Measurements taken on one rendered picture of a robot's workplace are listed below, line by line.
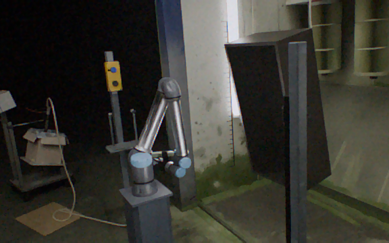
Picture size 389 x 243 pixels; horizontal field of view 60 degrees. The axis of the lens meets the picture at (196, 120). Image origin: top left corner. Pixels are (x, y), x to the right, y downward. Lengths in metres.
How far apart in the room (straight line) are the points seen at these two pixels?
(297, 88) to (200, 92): 2.06
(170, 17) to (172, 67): 0.44
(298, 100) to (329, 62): 2.44
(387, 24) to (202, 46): 1.61
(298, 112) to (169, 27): 2.02
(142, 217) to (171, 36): 1.61
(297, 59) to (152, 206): 1.53
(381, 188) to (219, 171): 1.50
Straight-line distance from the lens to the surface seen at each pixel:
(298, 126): 1.37
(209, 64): 3.35
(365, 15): 3.40
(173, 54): 3.17
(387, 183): 3.41
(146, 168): 2.41
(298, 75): 1.34
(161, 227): 2.55
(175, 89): 2.40
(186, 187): 3.47
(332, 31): 3.75
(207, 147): 3.47
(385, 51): 3.41
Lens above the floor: 1.67
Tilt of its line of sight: 13 degrees down
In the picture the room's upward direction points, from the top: 4 degrees counter-clockwise
